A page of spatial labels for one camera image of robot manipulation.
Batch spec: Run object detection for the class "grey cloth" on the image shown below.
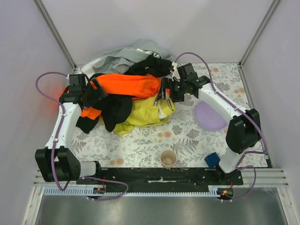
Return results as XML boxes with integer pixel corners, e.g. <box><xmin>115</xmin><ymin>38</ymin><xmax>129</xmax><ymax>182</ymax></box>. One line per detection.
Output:
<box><xmin>77</xmin><ymin>40</ymin><xmax>174</xmax><ymax>78</ymax></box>

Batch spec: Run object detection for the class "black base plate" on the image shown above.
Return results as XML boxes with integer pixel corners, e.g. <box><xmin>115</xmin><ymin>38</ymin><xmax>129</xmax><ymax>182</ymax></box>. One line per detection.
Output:
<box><xmin>77</xmin><ymin>166</ymin><xmax>244</xmax><ymax>193</ymax></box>

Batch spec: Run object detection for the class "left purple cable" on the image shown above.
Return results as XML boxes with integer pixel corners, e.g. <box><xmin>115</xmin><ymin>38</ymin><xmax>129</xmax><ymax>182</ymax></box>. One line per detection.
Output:
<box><xmin>35</xmin><ymin>71</ymin><xmax>129</xmax><ymax>202</ymax></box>

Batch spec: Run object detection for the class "yellow cloth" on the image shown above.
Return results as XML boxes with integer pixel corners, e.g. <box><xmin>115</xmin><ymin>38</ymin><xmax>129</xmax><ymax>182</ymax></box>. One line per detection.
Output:
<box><xmin>112</xmin><ymin>96</ymin><xmax>175</xmax><ymax>136</ymax></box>

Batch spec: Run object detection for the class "purple plate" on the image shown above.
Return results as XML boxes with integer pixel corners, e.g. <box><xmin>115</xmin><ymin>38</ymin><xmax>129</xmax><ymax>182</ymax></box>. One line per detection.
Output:
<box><xmin>194</xmin><ymin>101</ymin><xmax>227</xmax><ymax>131</ymax></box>

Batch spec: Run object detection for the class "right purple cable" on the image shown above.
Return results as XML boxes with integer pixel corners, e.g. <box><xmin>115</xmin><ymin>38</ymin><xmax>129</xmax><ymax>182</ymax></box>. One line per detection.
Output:
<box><xmin>174</xmin><ymin>52</ymin><xmax>268</xmax><ymax>202</ymax></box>

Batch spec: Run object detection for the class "floral table mat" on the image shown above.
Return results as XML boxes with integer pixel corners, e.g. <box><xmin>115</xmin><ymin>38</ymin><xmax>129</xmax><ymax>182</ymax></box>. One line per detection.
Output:
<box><xmin>71</xmin><ymin>63</ymin><xmax>250</xmax><ymax>167</ymax></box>

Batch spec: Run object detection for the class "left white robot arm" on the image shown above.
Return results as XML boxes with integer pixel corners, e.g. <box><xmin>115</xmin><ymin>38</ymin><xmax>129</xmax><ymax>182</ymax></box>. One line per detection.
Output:
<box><xmin>35</xmin><ymin>74</ymin><xmax>107</xmax><ymax>183</ymax></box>

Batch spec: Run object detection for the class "blue cube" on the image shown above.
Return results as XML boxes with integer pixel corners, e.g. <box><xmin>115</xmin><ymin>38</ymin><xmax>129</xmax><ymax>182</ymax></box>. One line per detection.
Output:
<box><xmin>204</xmin><ymin>152</ymin><xmax>221</xmax><ymax>169</ymax></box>

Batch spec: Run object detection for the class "orange cloth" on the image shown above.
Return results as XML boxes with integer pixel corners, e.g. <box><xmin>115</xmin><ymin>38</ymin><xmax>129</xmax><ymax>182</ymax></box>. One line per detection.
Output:
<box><xmin>61</xmin><ymin>73</ymin><xmax>165</xmax><ymax>120</ymax></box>

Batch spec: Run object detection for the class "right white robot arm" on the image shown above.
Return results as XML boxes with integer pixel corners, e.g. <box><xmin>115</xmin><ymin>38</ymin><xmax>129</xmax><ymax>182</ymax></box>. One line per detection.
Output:
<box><xmin>160</xmin><ymin>63</ymin><xmax>261</xmax><ymax>173</ymax></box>

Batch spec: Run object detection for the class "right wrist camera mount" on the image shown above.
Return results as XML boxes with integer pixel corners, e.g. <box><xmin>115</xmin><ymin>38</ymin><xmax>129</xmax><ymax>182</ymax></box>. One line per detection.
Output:
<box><xmin>170</xmin><ymin>62</ymin><xmax>180</xmax><ymax>80</ymax></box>

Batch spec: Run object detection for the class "black cloth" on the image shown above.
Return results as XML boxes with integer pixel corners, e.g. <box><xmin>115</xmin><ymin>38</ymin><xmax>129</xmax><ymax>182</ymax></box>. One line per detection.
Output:
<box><xmin>76</xmin><ymin>94</ymin><xmax>133</xmax><ymax>134</ymax></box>
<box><xmin>125</xmin><ymin>55</ymin><xmax>172</xmax><ymax>78</ymax></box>

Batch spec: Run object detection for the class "beige paper cup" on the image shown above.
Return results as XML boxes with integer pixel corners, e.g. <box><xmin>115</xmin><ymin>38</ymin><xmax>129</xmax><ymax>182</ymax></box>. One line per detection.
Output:
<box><xmin>160</xmin><ymin>150</ymin><xmax>177</xmax><ymax>169</ymax></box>

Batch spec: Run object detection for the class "purple cable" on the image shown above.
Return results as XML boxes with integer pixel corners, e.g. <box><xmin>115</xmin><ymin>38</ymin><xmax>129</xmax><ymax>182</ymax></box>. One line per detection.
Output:
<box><xmin>35</xmin><ymin>71</ymin><xmax>129</xmax><ymax>202</ymax></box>
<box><xmin>174</xmin><ymin>52</ymin><xmax>268</xmax><ymax>202</ymax></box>

